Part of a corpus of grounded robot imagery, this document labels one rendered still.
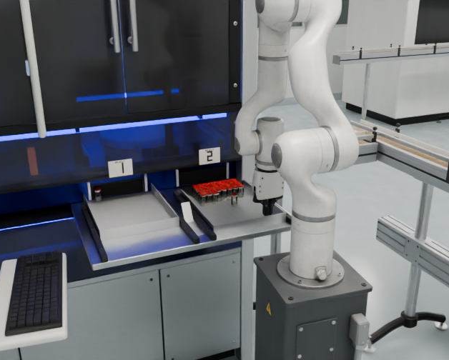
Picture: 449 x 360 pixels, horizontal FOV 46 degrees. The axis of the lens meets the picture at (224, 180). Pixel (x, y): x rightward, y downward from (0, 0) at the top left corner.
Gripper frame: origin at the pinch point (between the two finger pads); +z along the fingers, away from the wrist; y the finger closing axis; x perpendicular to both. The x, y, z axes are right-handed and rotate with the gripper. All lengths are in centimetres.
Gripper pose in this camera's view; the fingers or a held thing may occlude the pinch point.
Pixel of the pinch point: (267, 211)
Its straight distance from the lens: 175.4
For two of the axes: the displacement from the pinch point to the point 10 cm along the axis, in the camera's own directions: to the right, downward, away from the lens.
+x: 3.9, 3.4, -8.6
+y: -9.2, 1.4, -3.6
